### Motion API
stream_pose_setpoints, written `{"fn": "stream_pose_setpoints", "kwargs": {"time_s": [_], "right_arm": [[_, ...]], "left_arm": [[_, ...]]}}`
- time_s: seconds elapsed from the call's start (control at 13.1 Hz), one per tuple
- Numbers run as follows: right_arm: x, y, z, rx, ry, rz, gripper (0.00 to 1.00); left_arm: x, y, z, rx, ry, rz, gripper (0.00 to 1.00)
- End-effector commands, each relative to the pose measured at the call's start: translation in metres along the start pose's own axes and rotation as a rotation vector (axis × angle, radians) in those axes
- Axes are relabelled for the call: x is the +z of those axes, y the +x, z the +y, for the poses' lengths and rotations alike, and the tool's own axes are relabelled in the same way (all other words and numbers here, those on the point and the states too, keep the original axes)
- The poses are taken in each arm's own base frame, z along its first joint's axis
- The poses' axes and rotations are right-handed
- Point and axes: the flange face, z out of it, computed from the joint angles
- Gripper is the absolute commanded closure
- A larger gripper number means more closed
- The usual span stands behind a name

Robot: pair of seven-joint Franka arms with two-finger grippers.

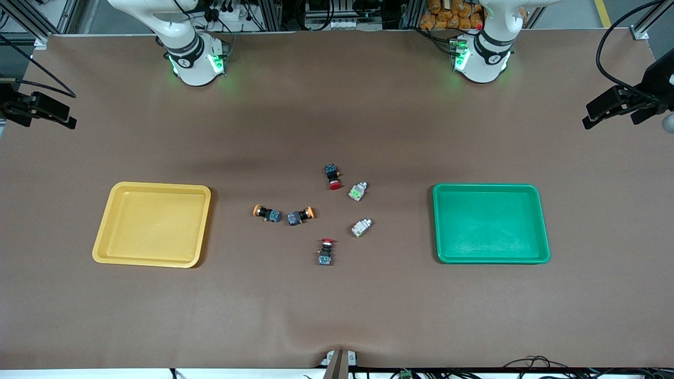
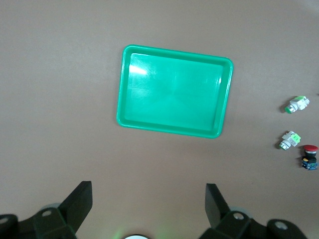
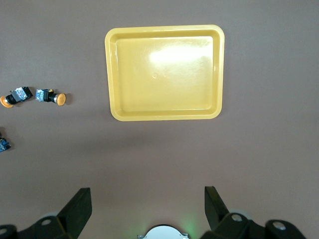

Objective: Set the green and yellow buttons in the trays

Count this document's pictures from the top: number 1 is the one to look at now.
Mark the yellow push button switch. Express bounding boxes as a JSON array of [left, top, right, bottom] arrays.
[[286, 206, 315, 227], [253, 204, 281, 223]]

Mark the yellow plastic tray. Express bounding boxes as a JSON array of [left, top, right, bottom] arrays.
[[92, 182, 212, 268]]

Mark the green plastic tray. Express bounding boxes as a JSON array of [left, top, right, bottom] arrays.
[[432, 183, 551, 265]]

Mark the orange lumpy objects pile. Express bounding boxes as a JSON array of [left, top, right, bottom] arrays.
[[420, 0, 484, 31]]

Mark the white power strip with plugs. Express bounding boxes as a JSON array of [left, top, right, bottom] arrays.
[[208, 5, 251, 31]]

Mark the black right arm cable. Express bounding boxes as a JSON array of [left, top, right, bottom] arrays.
[[0, 33, 77, 99]]

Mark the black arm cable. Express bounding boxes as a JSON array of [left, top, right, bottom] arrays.
[[0, 33, 77, 99], [596, 0, 674, 98]]

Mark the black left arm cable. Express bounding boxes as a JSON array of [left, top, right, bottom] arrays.
[[596, 0, 674, 98]]

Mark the aluminium frame strut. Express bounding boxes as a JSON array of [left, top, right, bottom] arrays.
[[0, 0, 53, 51], [629, 0, 674, 42]]

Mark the aluminium frame post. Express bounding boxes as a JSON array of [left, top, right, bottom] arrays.
[[400, 0, 426, 29], [258, 0, 282, 31]]

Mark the black cable bundle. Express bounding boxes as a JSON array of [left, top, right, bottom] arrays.
[[500, 355, 674, 379]]

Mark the red push button switch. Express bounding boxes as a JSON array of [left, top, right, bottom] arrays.
[[324, 164, 343, 191], [316, 238, 338, 266]]

